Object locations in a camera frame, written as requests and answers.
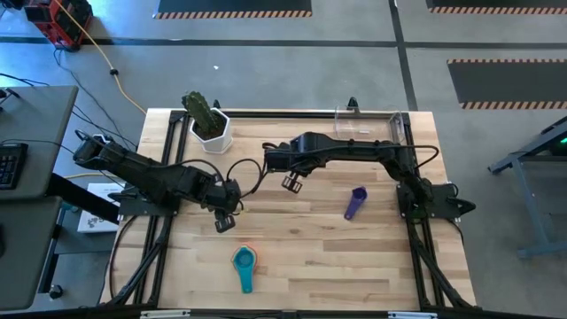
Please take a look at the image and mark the yellow floor cable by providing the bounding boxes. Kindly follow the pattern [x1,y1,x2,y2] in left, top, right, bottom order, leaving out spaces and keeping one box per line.
[52,0,147,115]

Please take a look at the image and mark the white paper sheet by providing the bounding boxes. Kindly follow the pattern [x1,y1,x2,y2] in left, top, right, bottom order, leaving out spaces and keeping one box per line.
[77,182,128,235]

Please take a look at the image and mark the black aluminium table frame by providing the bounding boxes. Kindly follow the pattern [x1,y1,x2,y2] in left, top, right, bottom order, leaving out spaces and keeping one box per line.
[104,108,478,311]

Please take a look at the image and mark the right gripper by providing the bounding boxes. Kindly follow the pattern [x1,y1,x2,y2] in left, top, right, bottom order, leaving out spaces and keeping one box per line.
[264,145,312,195]

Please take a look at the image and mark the red tool cart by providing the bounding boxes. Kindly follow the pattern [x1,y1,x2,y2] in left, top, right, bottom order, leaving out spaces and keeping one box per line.
[24,0,94,51]

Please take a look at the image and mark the grey desk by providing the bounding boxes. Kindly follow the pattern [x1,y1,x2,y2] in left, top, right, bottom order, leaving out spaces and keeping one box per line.
[0,196,63,311]
[0,85,80,201]

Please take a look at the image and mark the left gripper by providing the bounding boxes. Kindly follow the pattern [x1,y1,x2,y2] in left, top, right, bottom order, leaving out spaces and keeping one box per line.
[198,169,245,235]

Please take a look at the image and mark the black hazard-striped floor mat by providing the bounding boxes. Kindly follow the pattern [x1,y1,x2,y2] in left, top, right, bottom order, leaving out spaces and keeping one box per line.
[425,0,567,15]
[447,58,567,111]
[152,0,314,19]

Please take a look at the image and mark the clear plastic basket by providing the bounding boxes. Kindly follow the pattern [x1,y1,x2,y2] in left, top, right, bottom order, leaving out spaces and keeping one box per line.
[334,105,405,144]

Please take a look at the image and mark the green cactus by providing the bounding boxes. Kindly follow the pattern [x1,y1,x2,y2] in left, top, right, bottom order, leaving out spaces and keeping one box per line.
[181,90,222,134]

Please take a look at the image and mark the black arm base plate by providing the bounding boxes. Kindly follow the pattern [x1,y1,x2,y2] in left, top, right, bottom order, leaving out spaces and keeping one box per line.
[118,194,178,217]
[396,182,478,221]

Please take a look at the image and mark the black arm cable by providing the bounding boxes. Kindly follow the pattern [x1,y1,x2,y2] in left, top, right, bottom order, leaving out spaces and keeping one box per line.
[225,158,268,199]
[398,144,440,170]

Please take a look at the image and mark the black keyboard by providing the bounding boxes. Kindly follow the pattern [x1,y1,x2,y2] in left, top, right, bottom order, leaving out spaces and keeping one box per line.
[0,142,29,191]

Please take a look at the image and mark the teal measuring cup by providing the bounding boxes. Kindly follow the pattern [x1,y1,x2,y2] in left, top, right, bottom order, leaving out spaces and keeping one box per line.
[231,245,258,295]

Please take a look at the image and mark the blue-grey table stand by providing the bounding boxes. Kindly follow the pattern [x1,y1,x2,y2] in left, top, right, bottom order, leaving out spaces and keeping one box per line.
[487,115,567,260]

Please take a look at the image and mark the purple measuring cup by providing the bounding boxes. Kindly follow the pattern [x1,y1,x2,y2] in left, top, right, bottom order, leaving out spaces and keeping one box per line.
[343,185,369,222]

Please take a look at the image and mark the white planter pot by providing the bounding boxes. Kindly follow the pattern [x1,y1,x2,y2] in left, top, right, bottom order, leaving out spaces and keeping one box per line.
[189,107,234,155]

